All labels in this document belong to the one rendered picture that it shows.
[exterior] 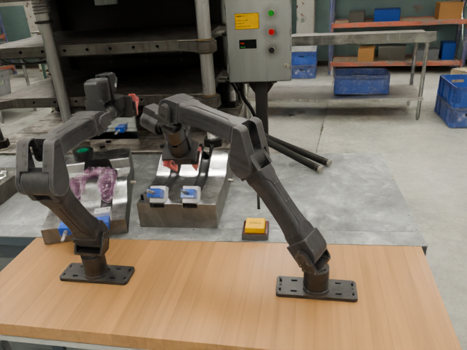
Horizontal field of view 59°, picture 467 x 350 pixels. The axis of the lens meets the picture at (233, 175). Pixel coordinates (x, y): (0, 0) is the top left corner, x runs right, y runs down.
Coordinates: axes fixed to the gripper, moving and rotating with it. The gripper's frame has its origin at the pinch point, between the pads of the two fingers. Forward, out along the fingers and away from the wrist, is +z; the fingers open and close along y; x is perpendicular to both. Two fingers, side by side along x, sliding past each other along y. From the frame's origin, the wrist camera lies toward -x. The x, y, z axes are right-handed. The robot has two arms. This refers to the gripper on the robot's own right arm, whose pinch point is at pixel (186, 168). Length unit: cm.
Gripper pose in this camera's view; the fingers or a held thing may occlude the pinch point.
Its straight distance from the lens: 128.4
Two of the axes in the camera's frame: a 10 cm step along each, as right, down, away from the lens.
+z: 1.1, 5.7, 8.1
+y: -9.9, 0.0, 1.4
